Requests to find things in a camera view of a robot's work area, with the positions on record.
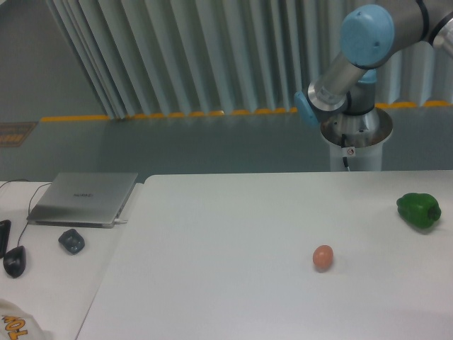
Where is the black computer mouse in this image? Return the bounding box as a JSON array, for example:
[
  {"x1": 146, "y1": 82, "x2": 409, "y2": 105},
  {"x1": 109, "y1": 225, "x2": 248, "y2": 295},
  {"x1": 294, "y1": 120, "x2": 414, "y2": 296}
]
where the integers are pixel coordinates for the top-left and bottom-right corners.
[{"x1": 3, "y1": 246, "x2": 26, "y2": 278}]

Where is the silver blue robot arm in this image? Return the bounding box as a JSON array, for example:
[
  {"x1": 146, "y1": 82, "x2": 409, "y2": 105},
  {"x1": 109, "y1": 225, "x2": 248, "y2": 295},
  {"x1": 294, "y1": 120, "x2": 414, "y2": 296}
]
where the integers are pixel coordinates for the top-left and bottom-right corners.
[{"x1": 294, "y1": 1, "x2": 452, "y2": 125}]

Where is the cream sleeved forearm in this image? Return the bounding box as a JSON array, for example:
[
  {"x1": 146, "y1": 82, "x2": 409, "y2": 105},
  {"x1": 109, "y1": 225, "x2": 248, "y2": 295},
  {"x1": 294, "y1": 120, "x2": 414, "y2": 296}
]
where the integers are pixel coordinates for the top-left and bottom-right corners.
[{"x1": 1, "y1": 299, "x2": 52, "y2": 340}]

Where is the green bell pepper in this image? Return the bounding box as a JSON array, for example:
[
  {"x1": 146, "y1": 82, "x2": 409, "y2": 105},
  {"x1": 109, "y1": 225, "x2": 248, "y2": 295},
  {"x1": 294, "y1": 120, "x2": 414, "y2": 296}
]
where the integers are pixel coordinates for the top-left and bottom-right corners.
[{"x1": 396, "y1": 193, "x2": 442, "y2": 230}]

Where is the brown egg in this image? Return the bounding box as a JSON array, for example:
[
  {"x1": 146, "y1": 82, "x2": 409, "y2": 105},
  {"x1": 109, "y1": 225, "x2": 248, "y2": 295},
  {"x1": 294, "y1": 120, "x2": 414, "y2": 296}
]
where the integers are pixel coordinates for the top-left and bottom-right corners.
[{"x1": 312, "y1": 244, "x2": 334, "y2": 272}]

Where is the silver closed laptop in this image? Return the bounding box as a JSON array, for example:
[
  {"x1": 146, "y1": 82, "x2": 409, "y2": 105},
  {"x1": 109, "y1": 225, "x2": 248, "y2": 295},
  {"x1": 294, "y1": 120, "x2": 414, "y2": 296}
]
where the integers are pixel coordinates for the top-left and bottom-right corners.
[{"x1": 27, "y1": 172, "x2": 138, "y2": 227}]

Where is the folded grey partition screen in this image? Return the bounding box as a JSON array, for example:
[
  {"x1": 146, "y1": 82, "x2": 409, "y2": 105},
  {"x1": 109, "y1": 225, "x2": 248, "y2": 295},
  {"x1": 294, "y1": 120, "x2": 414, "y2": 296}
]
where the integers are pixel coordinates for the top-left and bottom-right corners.
[{"x1": 47, "y1": 0, "x2": 453, "y2": 120}]

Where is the dark grey earbud case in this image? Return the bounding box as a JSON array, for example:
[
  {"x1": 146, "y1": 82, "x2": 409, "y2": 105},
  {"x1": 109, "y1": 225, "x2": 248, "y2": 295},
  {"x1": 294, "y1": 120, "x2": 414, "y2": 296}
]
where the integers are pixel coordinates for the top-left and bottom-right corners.
[{"x1": 58, "y1": 229, "x2": 86, "y2": 255}]

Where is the black phone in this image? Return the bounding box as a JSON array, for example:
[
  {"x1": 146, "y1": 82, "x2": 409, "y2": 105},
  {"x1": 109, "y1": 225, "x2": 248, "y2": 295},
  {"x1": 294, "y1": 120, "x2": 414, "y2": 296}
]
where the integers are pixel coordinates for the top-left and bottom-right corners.
[{"x1": 0, "y1": 220, "x2": 11, "y2": 259}]

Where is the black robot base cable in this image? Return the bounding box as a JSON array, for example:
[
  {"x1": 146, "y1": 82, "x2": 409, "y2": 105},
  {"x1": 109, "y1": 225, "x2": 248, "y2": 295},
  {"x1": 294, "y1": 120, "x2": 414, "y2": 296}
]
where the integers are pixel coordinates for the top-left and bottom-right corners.
[{"x1": 340, "y1": 133, "x2": 352, "y2": 173}]

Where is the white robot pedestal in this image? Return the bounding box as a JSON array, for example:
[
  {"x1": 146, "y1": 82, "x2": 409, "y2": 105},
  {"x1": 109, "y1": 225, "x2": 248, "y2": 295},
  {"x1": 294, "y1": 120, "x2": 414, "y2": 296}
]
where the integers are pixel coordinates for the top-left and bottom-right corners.
[{"x1": 321, "y1": 108, "x2": 393, "y2": 171}]

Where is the black mouse cable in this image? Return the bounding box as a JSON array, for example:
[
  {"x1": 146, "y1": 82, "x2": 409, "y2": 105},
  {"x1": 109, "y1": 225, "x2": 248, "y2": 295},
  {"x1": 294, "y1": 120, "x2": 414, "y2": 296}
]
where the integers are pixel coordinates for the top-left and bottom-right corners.
[{"x1": 0, "y1": 179, "x2": 53, "y2": 249}]

